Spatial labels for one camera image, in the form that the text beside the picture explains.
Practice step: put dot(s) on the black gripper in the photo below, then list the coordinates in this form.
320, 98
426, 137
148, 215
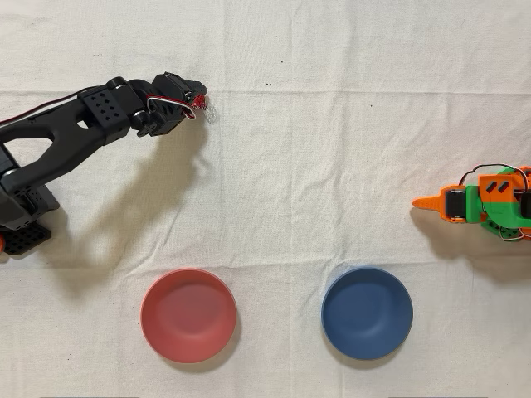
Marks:
179, 88

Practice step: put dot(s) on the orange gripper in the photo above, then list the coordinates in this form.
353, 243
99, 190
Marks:
455, 204

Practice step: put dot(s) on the red candy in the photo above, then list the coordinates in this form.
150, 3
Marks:
200, 101

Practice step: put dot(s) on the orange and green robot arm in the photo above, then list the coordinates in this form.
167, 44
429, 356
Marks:
502, 207

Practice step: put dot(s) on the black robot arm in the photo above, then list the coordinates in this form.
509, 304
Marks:
54, 132

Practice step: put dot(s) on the blue bowl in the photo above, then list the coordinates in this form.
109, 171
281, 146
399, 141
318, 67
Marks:
367, 313

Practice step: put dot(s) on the red bowl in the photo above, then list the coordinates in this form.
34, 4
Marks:
188, 317

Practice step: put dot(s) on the white tablecloth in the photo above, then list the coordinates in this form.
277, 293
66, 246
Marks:
290, 186

